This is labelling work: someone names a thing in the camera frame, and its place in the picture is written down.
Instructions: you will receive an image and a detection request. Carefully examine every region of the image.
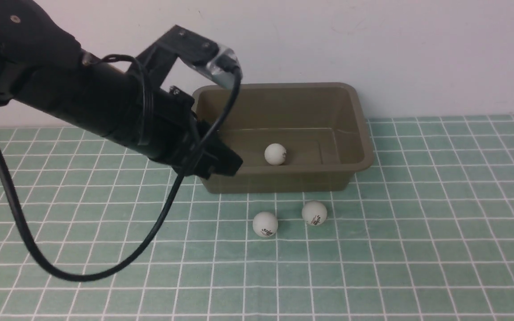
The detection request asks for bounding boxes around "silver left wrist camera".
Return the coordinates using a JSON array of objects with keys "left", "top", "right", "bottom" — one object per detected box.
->
[{"left": 185, "top": 43, "right": 241, "bottom": 90}]

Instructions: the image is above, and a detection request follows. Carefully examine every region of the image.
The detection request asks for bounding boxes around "white table-tennis ball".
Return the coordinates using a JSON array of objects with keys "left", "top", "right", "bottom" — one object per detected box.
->
[
  {"left": 264, "top": 144, "right": 287, "bottom": 166},
  {"left": 252, "top": 211, "right": 279, "bottom": 238},
  {"left": 301, "top": 200, "right": 328, "bottom": 226}
]

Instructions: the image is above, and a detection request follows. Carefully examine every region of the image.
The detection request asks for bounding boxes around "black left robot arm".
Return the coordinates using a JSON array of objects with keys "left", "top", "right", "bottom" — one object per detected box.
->
[{"left": 0, "top": 0, "right": 243, "bottom": 179}]

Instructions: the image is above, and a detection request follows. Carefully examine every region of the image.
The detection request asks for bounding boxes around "black left camera cable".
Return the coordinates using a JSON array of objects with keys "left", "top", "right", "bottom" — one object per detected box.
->
[{"left": 0, "top": 56, "right": 243, "bottom": 282}]

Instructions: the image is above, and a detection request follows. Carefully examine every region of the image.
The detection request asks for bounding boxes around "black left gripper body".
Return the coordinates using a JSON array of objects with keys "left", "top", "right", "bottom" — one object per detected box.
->
[{"left": 134, "top": 25, "right": 218, "bottom": 176}]

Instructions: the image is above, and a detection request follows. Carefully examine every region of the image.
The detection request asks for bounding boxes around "olive plastic bin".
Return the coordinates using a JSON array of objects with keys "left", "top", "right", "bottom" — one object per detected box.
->
[{"left": 202, "top": 82, "right": 374, "bottom": 194}]

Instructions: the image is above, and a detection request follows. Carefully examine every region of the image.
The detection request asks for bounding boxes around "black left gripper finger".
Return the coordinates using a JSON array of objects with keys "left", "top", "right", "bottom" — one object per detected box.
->
[{"left": 197, "top": 133, "right": 243, "bottom": 177}]

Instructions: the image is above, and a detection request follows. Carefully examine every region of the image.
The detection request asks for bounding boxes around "green checkered tablecloth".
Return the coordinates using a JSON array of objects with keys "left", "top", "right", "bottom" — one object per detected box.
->
[{"left": 0, "top": 115, "right": 514, "bottom": 321}]

